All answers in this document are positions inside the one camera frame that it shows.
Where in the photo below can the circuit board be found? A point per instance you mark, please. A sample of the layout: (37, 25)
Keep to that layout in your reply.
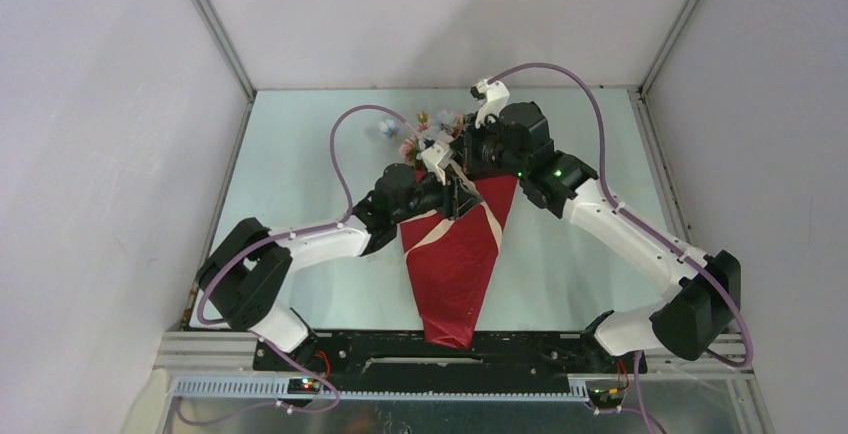
(303, 385)
(605, 401)

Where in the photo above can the cream ribbon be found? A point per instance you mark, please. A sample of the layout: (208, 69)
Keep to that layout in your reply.
(474, 238)

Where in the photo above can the left circuit board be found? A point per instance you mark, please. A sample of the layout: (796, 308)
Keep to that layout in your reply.
(303, 385)

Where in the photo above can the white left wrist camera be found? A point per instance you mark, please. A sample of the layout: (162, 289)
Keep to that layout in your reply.
(436, 158)

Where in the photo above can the blue flower stem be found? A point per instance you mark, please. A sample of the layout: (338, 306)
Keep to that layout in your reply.
(444, 125)

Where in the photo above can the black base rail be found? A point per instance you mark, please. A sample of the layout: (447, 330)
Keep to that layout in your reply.
(506, 362)

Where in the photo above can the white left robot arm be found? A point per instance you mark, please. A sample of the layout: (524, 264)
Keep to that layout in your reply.
(240, 282)

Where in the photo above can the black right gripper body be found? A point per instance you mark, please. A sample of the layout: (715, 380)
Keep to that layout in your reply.
(484, 149)

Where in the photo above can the right circuit board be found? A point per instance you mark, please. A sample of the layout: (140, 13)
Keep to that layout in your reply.
(605, 401)

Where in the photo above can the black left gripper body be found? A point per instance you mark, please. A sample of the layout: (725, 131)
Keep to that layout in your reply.
(431, 195)

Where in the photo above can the red wrapping paper sheet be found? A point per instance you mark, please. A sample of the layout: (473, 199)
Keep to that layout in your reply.
(450, 262)

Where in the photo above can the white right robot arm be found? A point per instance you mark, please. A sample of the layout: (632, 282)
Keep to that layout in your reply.
(694, 286)

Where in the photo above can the pink rose stem with blue bud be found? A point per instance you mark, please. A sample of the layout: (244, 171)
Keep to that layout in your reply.
(388, 128)

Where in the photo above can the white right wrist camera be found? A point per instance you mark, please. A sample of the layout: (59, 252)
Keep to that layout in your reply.
(492, 96)

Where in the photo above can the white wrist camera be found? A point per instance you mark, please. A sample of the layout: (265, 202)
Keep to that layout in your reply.
(492, 96)
(436, 158)

